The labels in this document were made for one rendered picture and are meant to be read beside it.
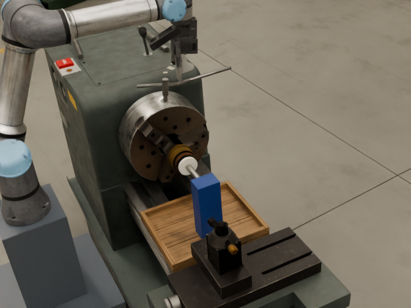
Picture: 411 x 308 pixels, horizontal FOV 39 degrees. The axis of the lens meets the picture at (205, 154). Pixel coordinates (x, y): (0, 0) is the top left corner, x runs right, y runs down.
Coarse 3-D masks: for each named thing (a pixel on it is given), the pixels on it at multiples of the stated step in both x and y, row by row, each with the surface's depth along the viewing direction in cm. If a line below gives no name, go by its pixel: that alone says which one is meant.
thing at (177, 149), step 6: (180, 144) 203; (174, 150) 202; (180, 150) 201; (186, 150) 201; (168, 156) 203; (174, 156) 201; (180, 156) 199; (186, 156) 199; (192, 156) 200; (168, 162) 204; (174, 162) 202; (174, 168) 203
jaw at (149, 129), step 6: (144, 120) 202; (138, 126) 203; (144, 126) 203; (150, 126) 201; (144, 132) 202; (150, 132) 200; (156, 132) 201; (150, 138) 202; (156, 138) 203; (162, 138) 201; (168, 138) 207; (156, 144) 202; (162, 144) 203; (168, 144) 203; (174, 144) 205; (168, 150) 202
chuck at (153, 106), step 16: (160, 96) 210; (176, 96) 212; (144, 112) 204; (160, 112) 203; (176, 112) 206; (192, 112) 209; (128, 128) 206; (160, 128) 206; (176, 128) 210; (192, 128) 212; (128, 144) 205; (144, 144) 207; (176, 144) 217; (128, 160) 213; (144, 160) 210; (160, 160) 213; (144, 176) 214; (176, 176) 220
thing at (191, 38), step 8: (192, 16) 194; (176, 24) 189; (184, 24) 189; (192, 24) 192; (184, 32) 193; (192, 32) 193; (176, 40) 192; (184, 40) 192; (192, 40) 193; (184, 48) 195; (192, 48) 195
